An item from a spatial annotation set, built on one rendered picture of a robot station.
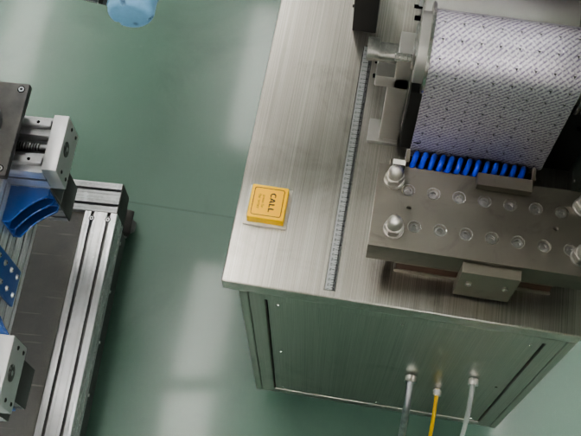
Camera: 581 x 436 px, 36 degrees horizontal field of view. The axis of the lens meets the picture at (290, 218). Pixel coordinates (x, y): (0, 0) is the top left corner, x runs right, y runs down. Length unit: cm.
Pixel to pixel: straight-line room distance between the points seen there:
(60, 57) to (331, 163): 151
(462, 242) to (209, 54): 161
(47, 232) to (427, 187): 126
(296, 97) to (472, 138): 41
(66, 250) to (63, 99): 65
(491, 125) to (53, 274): 136
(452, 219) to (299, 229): 30
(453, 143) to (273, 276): 40
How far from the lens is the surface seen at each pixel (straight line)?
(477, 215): 160
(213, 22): 308
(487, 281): 160
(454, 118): 155
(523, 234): 161
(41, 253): 253
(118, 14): 149
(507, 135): 158
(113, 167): 284
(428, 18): 146
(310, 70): 188
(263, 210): 170
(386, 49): 156
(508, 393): 212
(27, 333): 246
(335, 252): 169
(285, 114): 182
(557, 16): 159
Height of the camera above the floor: 246
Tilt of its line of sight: 66 degrees down
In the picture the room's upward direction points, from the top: 1 degrees counter-clockwise
